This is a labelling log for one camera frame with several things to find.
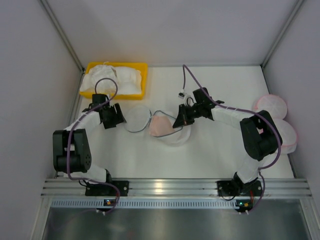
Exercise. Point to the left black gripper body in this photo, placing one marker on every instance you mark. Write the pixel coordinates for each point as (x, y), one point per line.
(113, 117)

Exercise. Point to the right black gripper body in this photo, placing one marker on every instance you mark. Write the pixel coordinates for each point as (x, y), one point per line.
(186, 114)

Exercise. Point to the clear mesh laundry bag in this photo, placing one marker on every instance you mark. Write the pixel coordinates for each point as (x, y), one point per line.
(138, 119)

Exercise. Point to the pink bra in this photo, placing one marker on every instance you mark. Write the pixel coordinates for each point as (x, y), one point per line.
(160, 125)

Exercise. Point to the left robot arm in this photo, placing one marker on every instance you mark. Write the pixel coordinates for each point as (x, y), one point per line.
(71, 148)

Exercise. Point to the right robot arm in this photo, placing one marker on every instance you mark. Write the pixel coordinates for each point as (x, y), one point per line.
(259, 133)

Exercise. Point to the upper pink-trimmed laundry bag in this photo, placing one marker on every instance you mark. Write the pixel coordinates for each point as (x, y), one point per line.
(273, 104)

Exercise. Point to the pink-trimmed laundry bag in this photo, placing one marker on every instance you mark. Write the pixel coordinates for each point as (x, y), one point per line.
(273, 104)
(288, 135)

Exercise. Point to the lower pink-trimmed laundry bag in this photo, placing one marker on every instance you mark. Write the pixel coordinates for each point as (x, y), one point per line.
(288, 135)

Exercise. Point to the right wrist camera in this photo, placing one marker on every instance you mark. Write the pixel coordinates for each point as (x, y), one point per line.
(183, 95)

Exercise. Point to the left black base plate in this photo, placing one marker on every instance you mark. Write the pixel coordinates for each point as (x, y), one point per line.
(101, 190)

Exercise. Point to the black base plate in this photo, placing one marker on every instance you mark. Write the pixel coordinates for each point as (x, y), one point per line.
(101, 190)
(236, 188)

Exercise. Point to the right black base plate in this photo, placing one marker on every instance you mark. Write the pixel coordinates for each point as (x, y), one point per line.
(236, 188)

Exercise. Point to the aluminium front rail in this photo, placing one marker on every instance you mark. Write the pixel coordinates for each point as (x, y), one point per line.
(275, 188)

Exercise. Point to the slotted white cable duct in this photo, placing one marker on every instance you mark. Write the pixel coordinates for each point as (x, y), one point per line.
(151, 203)

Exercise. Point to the left aluminium frame post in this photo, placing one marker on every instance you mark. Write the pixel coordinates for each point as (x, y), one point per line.
(61, 33)

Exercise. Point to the aluminium frame post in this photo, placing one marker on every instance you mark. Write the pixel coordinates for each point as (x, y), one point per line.
(61, 33)
(298, 4)

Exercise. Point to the right aluminium frame post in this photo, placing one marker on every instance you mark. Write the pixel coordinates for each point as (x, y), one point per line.
(298, 4)

